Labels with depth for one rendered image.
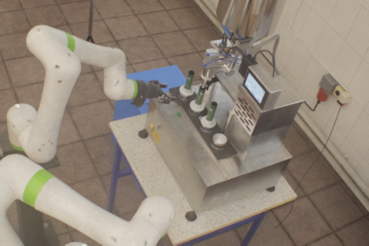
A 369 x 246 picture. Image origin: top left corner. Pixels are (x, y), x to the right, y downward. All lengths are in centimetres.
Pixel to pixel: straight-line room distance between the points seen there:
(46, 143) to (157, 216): 70
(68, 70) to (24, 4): 308
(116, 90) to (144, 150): 51
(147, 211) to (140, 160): 108
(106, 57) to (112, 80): 10
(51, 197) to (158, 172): 110
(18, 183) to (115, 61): 86
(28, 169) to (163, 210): 41
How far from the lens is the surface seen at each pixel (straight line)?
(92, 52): 204
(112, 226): 140
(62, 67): 174
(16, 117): 209
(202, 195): 219
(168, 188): 242
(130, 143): 256
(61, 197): 144
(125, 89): 215
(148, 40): 446
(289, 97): 214
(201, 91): 228
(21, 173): 149
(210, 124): 229
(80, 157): 343
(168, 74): 322
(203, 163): 220
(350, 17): 352
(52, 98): 183
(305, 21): 385
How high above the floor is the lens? 269
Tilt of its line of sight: 44 degrees down
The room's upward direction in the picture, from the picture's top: 16 degrees clockwise
